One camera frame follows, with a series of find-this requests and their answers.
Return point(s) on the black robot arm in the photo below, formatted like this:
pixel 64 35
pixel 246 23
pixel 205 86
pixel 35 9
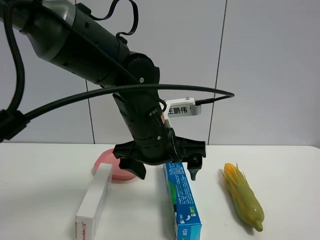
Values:
pixel 68 36

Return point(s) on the white toothpaste box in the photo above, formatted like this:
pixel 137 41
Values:
pixel 90 211

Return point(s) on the pink square plate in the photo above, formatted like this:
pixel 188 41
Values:
pixel 107 157

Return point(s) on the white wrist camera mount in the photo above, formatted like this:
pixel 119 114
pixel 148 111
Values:
pixel 182 107

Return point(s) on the blue toothpaste box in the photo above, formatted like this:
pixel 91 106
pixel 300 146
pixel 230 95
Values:
pixel 185 217

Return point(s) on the toy corn cob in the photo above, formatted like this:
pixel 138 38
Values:
pixel 247 206

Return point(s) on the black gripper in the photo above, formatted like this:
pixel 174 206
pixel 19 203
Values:
pixel 132 155

